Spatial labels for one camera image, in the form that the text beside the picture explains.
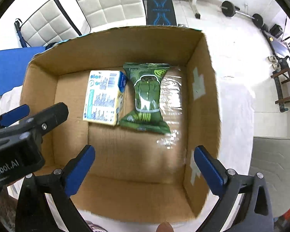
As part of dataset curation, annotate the white blue tissue pack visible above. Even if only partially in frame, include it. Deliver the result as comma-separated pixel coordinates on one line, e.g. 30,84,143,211
83,70,127,126

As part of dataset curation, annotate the green snack packet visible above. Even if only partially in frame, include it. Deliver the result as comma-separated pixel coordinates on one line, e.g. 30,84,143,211
119,62,170,134

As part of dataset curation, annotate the person's left hand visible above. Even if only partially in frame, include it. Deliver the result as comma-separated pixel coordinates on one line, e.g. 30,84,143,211
0,186,18,231

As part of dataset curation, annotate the blue foam mat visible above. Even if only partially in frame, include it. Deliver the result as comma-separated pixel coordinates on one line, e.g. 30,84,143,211
0,47,45,96

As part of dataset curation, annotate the grey plastic chair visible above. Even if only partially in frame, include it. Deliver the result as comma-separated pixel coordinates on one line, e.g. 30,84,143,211
249,137,290,217

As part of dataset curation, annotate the grey table cloth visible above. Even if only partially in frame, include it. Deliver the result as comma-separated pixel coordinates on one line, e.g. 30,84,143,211
0,77,255,231

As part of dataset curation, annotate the open cardboard box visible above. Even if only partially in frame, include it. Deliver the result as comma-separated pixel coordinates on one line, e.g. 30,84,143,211
21,26,221,223

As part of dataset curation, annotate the white quilted chair left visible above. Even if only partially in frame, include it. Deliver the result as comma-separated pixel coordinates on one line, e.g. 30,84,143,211
14,0,82,47

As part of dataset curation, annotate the white quilted chair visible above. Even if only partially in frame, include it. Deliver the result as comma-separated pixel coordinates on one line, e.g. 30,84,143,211
76,0,147,32
14,0,82,47

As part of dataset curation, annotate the dark wooden chair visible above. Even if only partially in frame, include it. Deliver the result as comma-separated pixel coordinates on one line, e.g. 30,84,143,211
271,56,290,113

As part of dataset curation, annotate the white quilted chair right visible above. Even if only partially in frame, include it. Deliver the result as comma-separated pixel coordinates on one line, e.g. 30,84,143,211
76,0,147,32

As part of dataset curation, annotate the black blue weight bench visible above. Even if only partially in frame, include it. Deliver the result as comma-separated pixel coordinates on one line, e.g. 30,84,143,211
146,0,177,26

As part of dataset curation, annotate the floor barbell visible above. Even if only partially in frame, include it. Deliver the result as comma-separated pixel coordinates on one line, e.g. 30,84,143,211
221,1,264,28

